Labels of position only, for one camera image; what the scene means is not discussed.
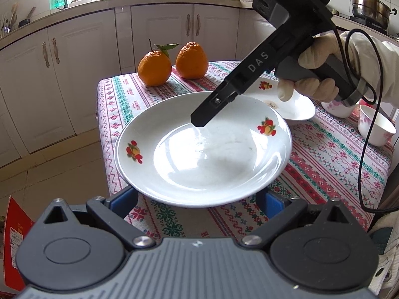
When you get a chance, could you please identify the patterned tablecloth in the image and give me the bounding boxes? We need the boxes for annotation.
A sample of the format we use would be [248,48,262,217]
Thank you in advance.
[97,60,395,246]

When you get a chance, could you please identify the person's right forearm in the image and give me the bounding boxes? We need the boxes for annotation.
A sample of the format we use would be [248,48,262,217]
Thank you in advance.
[338,30,399,104]

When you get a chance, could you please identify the large white fruit-print plate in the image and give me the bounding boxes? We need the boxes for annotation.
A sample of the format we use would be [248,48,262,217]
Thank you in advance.
[114,91,293,209]

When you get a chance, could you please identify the gas stove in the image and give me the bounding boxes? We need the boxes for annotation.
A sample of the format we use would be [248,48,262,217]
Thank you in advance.
[349,15,389,35]

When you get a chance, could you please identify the white kitchen cabinets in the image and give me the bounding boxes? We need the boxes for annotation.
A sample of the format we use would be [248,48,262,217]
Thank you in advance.
[0,1,281,169]

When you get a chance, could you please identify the small black pan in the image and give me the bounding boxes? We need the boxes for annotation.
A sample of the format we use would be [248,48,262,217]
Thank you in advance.
[18,6,36,28]

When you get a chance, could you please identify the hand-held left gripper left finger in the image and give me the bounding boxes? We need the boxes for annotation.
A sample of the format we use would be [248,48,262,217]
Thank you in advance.
[42,184,156,251]

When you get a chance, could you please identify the person's right hand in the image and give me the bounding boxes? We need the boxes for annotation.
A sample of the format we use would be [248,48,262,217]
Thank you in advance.
[277,33,351,102]

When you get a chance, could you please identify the white pink-flower bowl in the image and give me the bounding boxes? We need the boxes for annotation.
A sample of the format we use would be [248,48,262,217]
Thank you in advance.
[357,104,397,148]
[320,98,359,119]

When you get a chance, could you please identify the bumpy orange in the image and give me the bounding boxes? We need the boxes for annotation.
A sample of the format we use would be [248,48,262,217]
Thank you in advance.
[175,42,209,79]

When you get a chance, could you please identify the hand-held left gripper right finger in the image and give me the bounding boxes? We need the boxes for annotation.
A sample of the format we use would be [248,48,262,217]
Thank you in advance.
[241,189,356,251]

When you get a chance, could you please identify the stainless steel pot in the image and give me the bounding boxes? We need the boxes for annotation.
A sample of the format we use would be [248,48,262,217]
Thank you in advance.
[346,0,397,29]

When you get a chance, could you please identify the small white fruit-print plate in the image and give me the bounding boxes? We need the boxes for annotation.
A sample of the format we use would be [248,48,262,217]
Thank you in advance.
[246,75,316,121]

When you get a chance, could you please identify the kitchen countertop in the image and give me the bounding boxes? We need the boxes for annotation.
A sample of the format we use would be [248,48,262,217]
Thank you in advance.
[0,0,399,50]

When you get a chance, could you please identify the orange with green leaves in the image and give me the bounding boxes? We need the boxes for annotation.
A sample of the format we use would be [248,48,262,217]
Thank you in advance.
[137,39,182,87]

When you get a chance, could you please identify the red cardboard box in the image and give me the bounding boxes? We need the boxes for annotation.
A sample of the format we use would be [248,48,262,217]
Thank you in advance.
[0,196,35,290]

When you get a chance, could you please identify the kitchen utensil holder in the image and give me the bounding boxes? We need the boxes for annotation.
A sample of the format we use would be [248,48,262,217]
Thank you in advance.
[0,4,17,36]

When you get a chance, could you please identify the black cable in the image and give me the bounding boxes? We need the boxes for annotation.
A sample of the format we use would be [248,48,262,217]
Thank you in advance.
[329,12,399,214]

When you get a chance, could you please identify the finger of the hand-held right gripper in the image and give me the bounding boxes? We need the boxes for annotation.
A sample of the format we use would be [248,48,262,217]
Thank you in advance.
[190,80,247,129]

